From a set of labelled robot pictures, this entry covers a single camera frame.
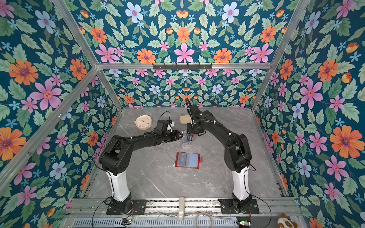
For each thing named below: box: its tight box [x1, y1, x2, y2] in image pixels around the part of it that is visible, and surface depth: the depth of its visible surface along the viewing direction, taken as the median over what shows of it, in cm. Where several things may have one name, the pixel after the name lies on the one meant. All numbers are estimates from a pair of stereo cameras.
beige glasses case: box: [179, 114, 193, 125], surface depth 111 cm
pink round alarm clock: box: [134, 114, 153, 131], surface depth 110 cm
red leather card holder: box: [174, 152, 203, 170], surface depth 92 cm
